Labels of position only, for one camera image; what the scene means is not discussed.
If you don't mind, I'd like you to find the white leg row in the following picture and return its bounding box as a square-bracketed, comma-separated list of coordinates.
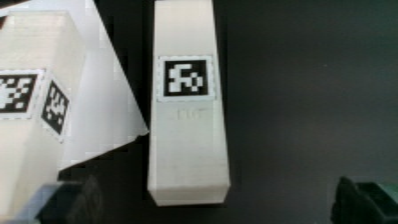
[148, 0, 232, 206]

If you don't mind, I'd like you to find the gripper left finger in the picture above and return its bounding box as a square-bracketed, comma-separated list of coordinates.
[34, 176, 105, 224]

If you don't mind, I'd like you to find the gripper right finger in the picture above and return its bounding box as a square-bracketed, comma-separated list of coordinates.
[331, 177, 398, 224]

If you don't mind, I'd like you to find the white marker sheet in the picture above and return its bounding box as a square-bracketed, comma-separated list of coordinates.
[0, 0, 150, 169]

